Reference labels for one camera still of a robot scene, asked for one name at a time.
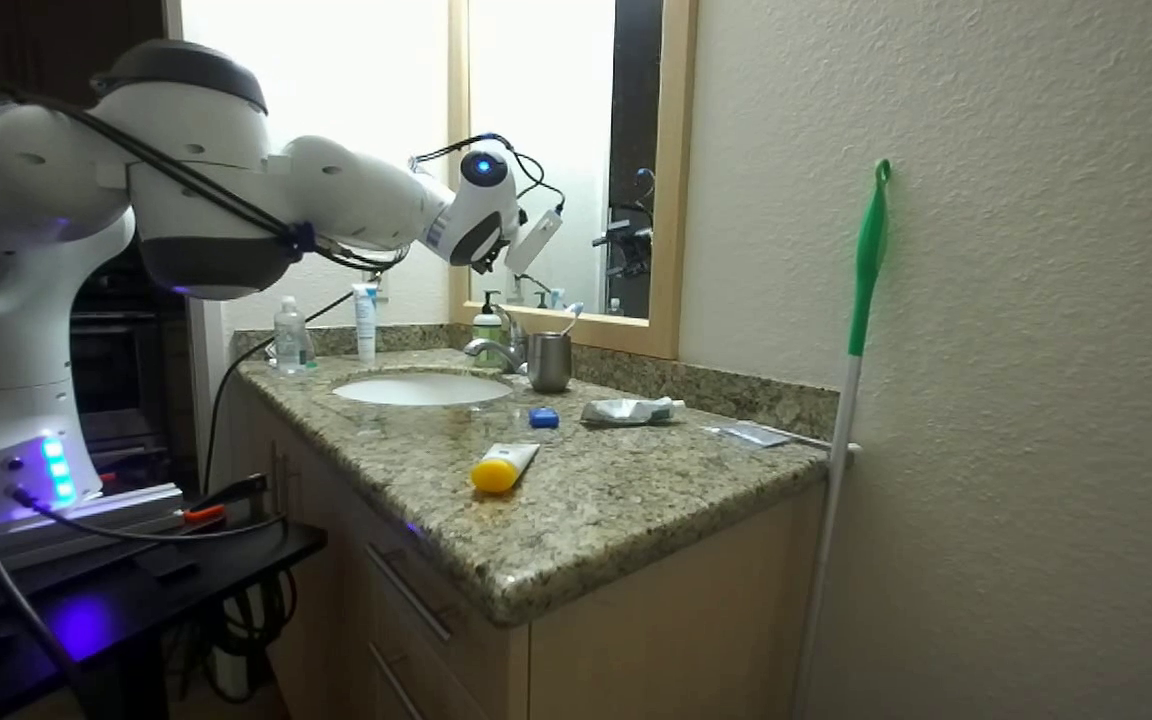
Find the orange clamp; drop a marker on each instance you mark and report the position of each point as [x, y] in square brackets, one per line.
[223, 500]

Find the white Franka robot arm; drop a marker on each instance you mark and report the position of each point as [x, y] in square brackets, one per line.
[17, 265]

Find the blue and clear toothbrush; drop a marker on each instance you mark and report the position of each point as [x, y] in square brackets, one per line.
[566, 318]

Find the black robot table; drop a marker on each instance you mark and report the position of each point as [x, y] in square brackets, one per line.
[136, 584]

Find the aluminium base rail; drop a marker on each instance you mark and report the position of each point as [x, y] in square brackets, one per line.
[98, 513]

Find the beige vanity cabinet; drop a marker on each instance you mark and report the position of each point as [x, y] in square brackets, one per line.
[657, 642]

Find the stainless steel cup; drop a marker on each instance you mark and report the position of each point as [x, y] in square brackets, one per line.
[551, 365]

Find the white oval sink basin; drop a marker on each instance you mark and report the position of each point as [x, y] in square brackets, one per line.
[419, 391]

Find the wooden framed mirror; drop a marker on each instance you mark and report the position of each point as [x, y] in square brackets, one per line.
[667, 174]

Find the clear plastic wrapper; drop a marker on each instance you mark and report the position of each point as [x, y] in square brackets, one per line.
[753, 439]

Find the white and blue lotion tube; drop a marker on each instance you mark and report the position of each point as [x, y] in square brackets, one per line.
[366, 327]

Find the yellow sponge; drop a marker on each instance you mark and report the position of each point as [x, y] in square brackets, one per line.
[503, 468]

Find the grey toothpaste tube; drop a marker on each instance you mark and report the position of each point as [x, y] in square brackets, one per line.
[628, 412]

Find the clear plastic bottle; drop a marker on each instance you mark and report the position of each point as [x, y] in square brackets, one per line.
[288, 340]

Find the green soap pump bottle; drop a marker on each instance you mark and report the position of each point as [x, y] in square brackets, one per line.
[489, 327]

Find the small blue floss container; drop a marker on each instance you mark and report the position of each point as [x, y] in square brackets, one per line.
[544, 418]

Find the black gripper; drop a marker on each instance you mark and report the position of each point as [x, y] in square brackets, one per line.
[538, 241]

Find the chrome faucet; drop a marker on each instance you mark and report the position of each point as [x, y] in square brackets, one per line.
[495, 352]

